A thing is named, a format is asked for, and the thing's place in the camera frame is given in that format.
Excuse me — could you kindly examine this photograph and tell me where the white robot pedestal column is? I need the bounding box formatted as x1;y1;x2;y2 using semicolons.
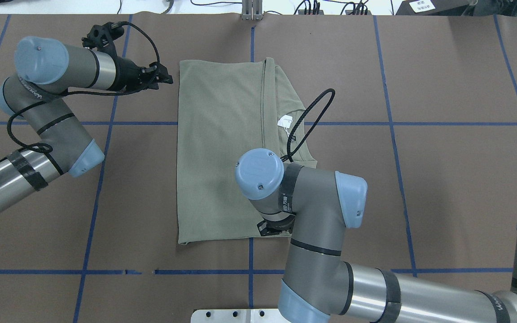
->
190;309;289;323

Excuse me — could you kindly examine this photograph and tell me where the white paper price tag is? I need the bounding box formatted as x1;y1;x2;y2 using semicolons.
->
277;115;293;129

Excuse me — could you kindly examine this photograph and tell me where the olive green long-sleeve shirt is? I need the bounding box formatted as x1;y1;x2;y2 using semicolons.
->
176;57;306;244

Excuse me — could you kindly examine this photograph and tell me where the aluminium frame post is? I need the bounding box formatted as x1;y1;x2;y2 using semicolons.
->
241;0;264;21

